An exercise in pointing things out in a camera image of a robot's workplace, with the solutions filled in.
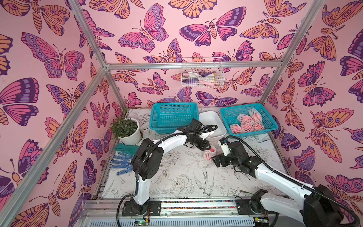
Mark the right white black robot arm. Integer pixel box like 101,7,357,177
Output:
212,136,360,227

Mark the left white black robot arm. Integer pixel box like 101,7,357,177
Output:
124,119,218,216

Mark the white plastic tray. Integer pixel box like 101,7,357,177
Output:
199,111,227,141

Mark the left teal plastic basket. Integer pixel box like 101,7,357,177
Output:
149,103,199,134

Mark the teal plastic basket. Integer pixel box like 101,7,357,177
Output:
149,103,199,134
220,104,278,138

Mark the right teal plastic basket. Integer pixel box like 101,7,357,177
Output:
220,104,278,138

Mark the potted green plant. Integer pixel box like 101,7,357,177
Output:
110,109,142,145

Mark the blue dotted work glove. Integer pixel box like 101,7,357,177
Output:
109,151,133,176

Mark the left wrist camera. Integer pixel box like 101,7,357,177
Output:
200,125,217,139

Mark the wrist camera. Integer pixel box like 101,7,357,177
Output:
218,137,230,156
200,125,217,139

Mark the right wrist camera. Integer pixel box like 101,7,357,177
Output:
218,137,230,156

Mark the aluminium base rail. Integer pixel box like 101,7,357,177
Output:
76,196,304,227

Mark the white wire wall basket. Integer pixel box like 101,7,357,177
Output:
180,58,225,89

